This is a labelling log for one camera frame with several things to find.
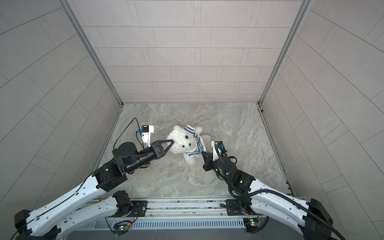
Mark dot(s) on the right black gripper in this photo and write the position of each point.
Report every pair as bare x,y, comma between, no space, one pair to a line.
208,163

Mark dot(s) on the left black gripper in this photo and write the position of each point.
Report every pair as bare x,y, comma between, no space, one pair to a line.
170,142

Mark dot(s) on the blue white striped sweater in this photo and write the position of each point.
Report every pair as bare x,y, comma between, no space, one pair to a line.
197,145

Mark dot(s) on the white teddy bear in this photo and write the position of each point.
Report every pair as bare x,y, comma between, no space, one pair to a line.
182,144

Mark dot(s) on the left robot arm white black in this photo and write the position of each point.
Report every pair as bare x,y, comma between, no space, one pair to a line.
67,213

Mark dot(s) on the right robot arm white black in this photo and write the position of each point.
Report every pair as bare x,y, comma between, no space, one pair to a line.
309,218

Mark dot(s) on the right green circuit board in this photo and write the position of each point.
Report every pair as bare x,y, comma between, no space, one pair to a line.
251,225

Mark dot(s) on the green circuit board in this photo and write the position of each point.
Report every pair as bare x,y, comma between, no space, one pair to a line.
251,225
121,228

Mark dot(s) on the left green circuit board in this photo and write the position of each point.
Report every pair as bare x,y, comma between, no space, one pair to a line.
121,228

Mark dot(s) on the left corner aluminium profile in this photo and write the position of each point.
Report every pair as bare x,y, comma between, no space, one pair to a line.
88,47

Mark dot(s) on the corner aluminium profile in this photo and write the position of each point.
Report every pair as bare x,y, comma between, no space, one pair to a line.
88,47
288,42

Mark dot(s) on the right corner aluminium profile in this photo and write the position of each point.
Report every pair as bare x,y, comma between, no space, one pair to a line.
288,42

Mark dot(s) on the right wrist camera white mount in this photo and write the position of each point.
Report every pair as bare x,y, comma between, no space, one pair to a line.
217,149

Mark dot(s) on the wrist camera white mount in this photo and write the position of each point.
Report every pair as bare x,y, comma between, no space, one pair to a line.
217,149
145,133

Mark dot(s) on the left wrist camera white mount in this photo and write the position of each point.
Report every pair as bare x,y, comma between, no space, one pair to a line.
145,133

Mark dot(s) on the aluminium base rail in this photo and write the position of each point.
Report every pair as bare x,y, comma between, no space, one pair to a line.
157,208

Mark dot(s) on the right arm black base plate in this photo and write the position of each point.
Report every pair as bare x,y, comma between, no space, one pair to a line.
237,207

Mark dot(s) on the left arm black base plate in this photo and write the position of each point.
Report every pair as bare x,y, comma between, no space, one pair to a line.
137,209

